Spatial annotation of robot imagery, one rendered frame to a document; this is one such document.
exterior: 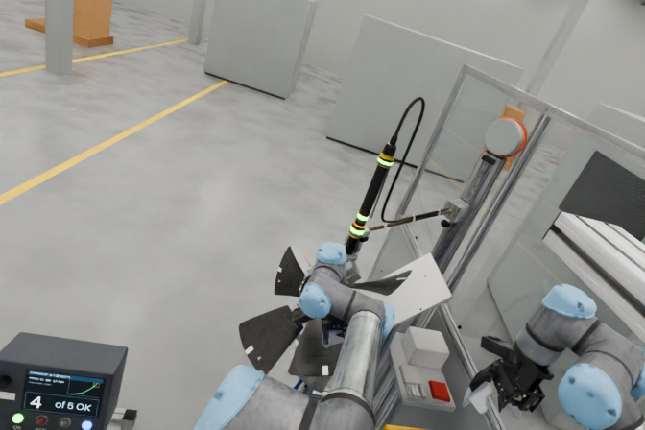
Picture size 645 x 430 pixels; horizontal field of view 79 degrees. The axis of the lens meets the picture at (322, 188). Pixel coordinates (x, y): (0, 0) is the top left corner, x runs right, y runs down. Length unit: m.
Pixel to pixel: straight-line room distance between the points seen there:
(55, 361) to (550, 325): 1.07
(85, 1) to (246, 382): 8.59
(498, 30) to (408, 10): 2.77
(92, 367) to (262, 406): 0.62
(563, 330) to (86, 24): 8.75
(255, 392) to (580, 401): 0.47
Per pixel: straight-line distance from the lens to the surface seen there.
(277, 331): 1.58
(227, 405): 0.62
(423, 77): 6.63
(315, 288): 0.93
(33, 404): 1.24
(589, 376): 0.74
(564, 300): 0.85
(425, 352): 1.91
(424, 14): 13.25
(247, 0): 8.34
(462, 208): 1.71
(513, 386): 0.94
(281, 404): 0.62
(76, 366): 1.16
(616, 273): 0.50
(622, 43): 15.17
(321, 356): 1.35
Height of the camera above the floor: 2.17
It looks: 25 degrees down
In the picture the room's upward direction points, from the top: 19 degrees clockwise
